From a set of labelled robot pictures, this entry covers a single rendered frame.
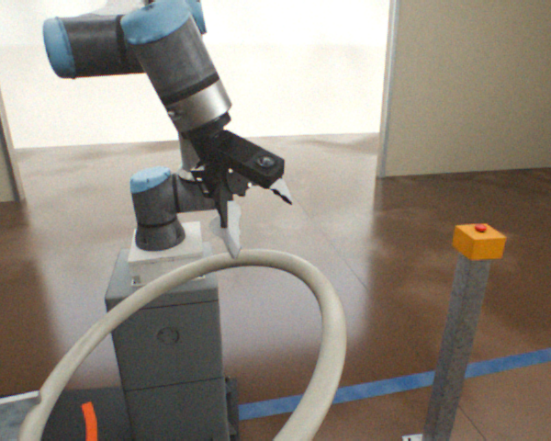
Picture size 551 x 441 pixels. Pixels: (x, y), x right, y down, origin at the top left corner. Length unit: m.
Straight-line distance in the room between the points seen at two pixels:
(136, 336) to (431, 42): 5.45
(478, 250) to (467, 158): 5.43
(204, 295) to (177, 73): 1.06
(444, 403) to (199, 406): 0.99
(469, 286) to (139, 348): 1.21
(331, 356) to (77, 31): 0.57
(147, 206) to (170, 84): 0.96
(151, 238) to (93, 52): 0.94
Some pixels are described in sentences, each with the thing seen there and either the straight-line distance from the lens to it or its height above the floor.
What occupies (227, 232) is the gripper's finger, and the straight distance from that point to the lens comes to 0.61.
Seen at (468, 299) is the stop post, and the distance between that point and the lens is 1.57.
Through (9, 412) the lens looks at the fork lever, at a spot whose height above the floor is 1.14.
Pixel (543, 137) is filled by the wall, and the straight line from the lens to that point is 7.69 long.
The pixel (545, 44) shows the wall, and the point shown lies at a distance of 7.39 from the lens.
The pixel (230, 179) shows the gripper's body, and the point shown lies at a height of 1.45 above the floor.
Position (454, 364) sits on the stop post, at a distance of 1.73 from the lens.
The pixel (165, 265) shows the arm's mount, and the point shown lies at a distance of 1.51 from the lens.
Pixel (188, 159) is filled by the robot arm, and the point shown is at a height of 1.30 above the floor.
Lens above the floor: 1.61
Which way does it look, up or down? 22 degrees down
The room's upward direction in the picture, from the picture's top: straight up
